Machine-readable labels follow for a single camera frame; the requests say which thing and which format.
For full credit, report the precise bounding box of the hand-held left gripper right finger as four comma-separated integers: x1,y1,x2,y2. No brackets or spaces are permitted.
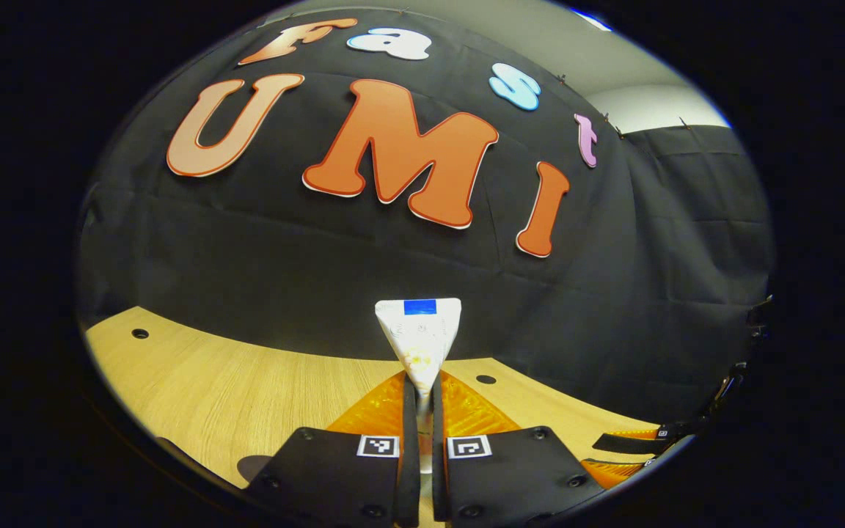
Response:
431,370,607,525

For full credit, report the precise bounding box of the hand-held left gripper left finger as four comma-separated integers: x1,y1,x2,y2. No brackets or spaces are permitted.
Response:
245,370,420,527

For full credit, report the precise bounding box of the white toothpaste tube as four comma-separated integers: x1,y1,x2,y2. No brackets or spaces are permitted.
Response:
375,298,463,474

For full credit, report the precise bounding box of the black backdrop cloth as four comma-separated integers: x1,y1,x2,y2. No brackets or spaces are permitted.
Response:
76,7,774,426

